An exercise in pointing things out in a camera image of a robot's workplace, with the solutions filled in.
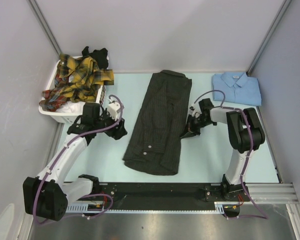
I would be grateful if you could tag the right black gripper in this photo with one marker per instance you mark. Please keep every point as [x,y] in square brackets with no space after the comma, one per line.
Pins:
[193,131]

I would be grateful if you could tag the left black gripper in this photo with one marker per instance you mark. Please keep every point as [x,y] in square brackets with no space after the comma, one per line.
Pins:
[117,133]

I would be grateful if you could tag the dark pinstriped long sleeve shirt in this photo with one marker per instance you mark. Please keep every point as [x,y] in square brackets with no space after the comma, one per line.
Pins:
[155,145]

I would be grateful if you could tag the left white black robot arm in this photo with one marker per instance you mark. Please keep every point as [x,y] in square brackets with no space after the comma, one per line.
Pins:
[46,195]

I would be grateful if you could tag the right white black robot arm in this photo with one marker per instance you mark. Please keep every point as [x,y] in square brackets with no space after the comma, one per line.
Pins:
[245,134]

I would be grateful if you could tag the white plastic laundry basket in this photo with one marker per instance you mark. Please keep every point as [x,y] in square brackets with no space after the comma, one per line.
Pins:
[68,118]

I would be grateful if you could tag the white garment in basket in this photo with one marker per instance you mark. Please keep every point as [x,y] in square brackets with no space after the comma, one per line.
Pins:
[72,108]

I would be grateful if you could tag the yellow plaid flannel shirt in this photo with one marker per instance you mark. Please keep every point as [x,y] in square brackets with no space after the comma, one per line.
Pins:
[76,80]

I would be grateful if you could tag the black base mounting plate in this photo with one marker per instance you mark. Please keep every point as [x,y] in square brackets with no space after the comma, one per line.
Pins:
[164,197]

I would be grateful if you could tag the folded light blue shirt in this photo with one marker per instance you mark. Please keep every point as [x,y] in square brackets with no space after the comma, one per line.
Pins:
[238,87]

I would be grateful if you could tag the black garment in basket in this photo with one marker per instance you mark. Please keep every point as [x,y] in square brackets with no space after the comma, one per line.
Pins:
[100,56]

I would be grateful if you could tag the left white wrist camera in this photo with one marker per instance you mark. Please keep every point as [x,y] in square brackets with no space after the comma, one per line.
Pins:
[114,109]

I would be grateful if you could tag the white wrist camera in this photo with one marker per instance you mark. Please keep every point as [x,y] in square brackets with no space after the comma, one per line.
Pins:
[114,109]
[194,112]

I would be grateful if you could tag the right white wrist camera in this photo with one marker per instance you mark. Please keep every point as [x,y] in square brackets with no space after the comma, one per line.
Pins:
[194,112]

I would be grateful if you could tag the light blue slotted cable duct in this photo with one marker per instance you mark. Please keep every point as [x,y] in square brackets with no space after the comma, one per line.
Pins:
[80,207]

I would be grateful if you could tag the aluminium frame rail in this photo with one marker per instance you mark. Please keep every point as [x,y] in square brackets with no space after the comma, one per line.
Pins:
[270,192]

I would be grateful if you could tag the right aluminium corner post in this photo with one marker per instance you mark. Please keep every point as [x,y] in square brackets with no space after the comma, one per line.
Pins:
[269,34]

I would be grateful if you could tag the aluminium corner post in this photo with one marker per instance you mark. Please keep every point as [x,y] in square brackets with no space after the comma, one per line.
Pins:
[269,34]
[38,13]

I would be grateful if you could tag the left aluminium corner post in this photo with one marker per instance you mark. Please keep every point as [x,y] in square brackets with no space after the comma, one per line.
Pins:
[38,13]

